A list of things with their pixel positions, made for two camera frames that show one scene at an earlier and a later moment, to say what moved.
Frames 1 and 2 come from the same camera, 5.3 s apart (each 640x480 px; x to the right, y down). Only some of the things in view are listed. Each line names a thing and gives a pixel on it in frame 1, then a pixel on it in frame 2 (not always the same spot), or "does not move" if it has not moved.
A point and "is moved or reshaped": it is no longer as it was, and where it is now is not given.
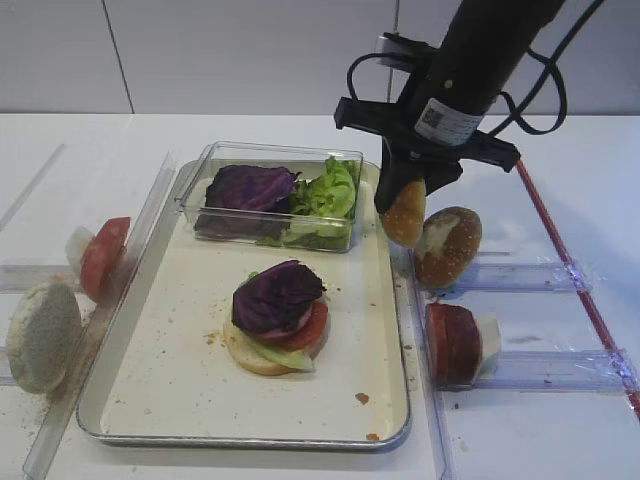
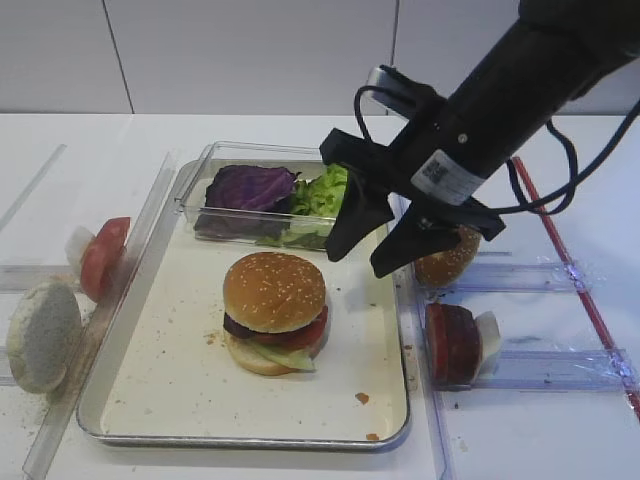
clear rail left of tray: [38, 459] does not move
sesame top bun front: [405, 220] is moved or reshaped
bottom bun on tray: [245, 350] does not move
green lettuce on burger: [303, 358] does not move
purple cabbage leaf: [276, 299] -> [237, 329]
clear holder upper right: [512, 276] does not move
